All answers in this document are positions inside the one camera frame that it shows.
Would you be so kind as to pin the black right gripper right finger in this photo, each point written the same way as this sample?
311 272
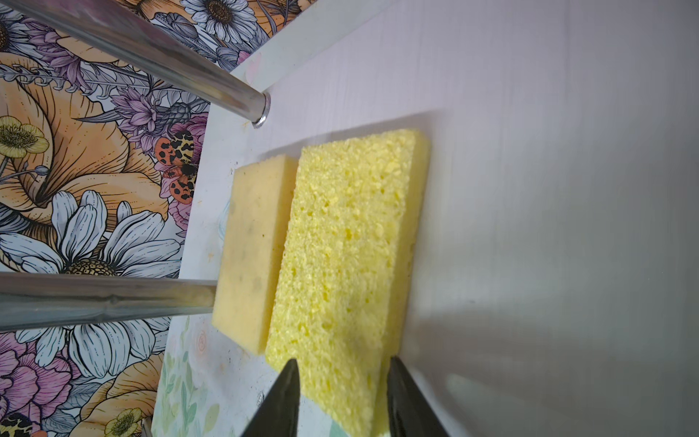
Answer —
410 414

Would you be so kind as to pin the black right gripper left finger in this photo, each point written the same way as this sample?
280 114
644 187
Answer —
278 415

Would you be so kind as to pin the white two-tier shelf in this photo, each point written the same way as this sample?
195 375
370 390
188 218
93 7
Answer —
555 282

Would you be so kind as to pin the pale yellow porous sponge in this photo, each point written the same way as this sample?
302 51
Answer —
345 275

